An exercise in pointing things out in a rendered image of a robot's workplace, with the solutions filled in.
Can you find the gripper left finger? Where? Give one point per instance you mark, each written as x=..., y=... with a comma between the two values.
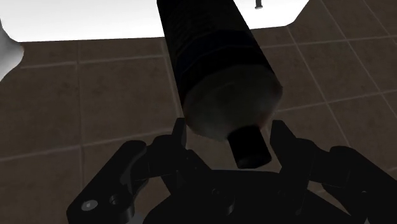
x=107, y=189

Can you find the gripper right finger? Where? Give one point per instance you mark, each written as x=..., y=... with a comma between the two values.
x=347, y=173

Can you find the black bottle with black cap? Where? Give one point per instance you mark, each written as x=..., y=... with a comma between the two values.
x=221, y=80

